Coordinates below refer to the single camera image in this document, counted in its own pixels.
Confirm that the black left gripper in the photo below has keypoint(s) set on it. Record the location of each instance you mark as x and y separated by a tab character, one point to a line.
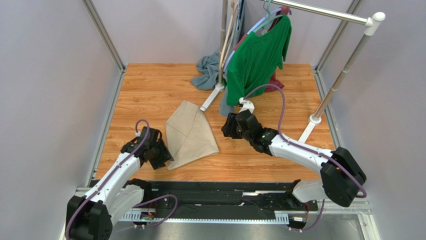
165	155

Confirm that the teal clothes hanger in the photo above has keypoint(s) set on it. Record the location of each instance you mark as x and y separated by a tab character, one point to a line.
266	22

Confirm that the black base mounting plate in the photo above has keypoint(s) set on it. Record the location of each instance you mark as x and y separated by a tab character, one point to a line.
220	200

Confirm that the light blue clothes hanger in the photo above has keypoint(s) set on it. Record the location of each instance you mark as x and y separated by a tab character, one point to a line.
285	10

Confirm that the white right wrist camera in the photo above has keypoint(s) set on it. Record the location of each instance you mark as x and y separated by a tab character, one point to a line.
245	105

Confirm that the maroon garment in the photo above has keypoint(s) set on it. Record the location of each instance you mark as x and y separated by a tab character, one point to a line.
274	81

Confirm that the beige linen napkin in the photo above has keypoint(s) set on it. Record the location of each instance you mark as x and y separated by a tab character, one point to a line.
189	135

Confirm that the beige wooden clothes hanger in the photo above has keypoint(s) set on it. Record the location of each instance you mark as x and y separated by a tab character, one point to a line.
227	34

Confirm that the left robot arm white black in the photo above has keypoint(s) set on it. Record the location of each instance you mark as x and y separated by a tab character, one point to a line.
94	215

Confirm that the blue-grey garment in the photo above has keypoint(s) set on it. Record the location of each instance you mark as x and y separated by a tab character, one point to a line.
208	67

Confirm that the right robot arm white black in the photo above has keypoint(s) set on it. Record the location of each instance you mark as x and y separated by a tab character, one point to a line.
340	180

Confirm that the aluminium frame rail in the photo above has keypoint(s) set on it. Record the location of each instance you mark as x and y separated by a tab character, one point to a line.
143	217

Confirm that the silver white clothes rack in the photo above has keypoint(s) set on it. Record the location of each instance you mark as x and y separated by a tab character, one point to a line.
371	24

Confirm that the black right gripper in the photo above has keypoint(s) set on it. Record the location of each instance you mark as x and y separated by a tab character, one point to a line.
231	126

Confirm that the green t-shirt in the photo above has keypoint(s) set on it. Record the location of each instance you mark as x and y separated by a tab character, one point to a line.
256	59

